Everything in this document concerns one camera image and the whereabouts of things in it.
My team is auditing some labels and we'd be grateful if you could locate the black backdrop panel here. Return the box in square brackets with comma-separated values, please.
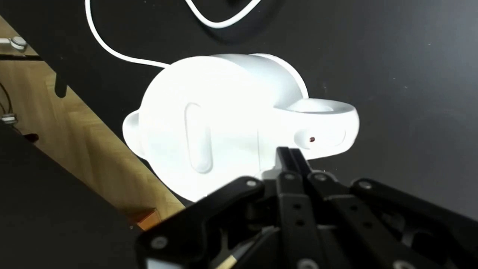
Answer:
[0, 123, 147, 269]

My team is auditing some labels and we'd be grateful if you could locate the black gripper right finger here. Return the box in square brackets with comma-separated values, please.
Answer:
[295, 147, 478, 269]

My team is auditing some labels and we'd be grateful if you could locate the white kettle cable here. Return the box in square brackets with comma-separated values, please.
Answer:
[82, 0, 265, 70]

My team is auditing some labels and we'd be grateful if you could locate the white electric kettle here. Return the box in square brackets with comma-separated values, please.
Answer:
[121, 51, 363, 205]

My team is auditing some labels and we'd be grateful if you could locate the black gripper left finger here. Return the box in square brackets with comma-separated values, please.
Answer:
[136, 147, 326, 269]

